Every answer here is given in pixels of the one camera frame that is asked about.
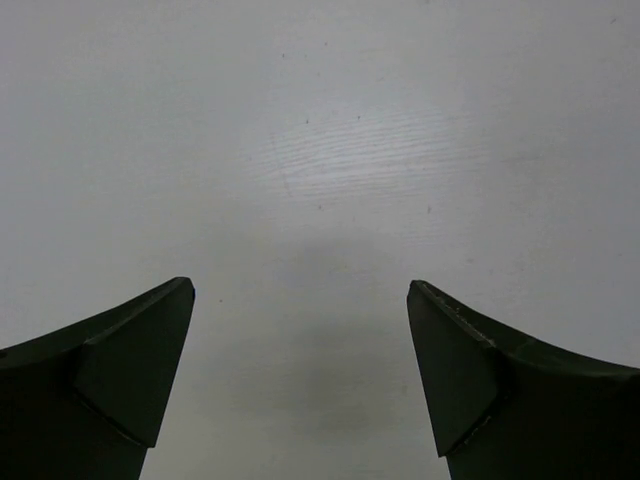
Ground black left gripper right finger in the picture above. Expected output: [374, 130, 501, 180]
[407, 280, 639, 480]

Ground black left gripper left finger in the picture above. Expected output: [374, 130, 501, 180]
[1, 277, 195, 479]

